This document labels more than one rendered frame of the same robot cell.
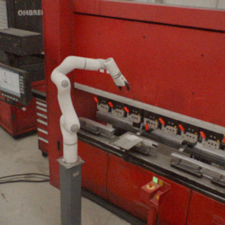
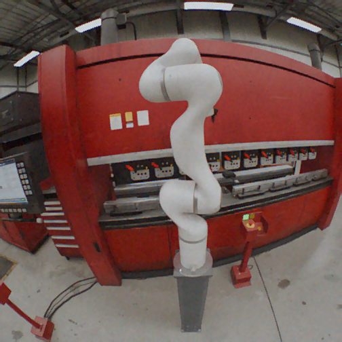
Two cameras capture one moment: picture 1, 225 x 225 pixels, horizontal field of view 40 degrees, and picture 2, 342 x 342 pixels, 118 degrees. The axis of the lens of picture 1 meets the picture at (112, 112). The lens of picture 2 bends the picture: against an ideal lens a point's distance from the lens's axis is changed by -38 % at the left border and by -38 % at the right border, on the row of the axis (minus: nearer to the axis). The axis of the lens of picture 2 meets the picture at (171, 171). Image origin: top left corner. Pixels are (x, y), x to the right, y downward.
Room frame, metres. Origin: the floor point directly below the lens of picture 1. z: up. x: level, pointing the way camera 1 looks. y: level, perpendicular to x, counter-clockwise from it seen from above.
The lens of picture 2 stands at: (1.95, 0.76, 1.65)
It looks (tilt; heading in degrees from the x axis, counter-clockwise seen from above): 19 degrees down; 318
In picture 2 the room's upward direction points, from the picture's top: 5 degrees counter-clockwise
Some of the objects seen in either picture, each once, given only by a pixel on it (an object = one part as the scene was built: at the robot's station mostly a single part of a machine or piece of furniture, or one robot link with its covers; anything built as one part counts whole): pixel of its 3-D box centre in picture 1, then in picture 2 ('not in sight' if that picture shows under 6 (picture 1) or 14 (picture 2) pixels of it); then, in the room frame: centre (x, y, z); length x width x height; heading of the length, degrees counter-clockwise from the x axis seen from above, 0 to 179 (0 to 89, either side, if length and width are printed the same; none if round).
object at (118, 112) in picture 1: (119, 107); (163, 165); (2.96, -0.07, 1.26); 0.15 x 0.09 x 0.17; 53
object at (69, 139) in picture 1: (68, 127); (184, 210); (2.33, 0.37, 1.30); 0.19 x 0.12 x 0.24; 29
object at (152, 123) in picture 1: (152, 118); (210, 161); (2.72, -0.39, 1.26); 0.15 x 0.09 x 0.17; 53
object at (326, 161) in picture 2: not in sight; (325, 153); (1.61, -2.19, 1.15); 0.85 x 0.25 x 2.30; 143
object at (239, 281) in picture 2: not in sight; (241, 275); (2.23, -0.39, 0.06); 0.25 x 0.20 x 0.12; 136
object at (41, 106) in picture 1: (60, 126); (71, 224); (4.00, 0.74, 0.50); 0.50 x 0.50 x 1.00; 53
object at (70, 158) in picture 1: (70, 151); (193, 248); (2.30, 0.35, 1.09); 0.19 x 0.19 x 0.18
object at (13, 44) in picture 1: (18, 71); (13, 165); (3.19, 1.03, 1.53); 0.51 x 0.25 x 0.85; 54
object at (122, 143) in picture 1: (127, 141); not in sight; (2.71, -0.17, 1.00); 0.26 x 0.18 x 0.01; 143
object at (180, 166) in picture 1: (185, 169); (251, 194); (2.42, -0.71, 0.89); 0.30 x 0.05 x 0.03; 53
